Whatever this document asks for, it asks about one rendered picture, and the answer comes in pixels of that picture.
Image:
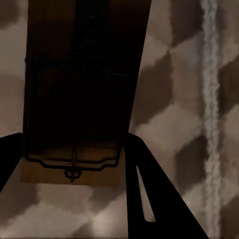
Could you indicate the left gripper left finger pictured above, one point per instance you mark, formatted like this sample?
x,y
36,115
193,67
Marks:
x,y
10,155

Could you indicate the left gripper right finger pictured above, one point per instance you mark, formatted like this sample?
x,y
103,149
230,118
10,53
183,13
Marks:
x,y
173,218

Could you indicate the mousetrap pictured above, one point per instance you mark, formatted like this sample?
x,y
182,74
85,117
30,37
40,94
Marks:
x,y
82,65

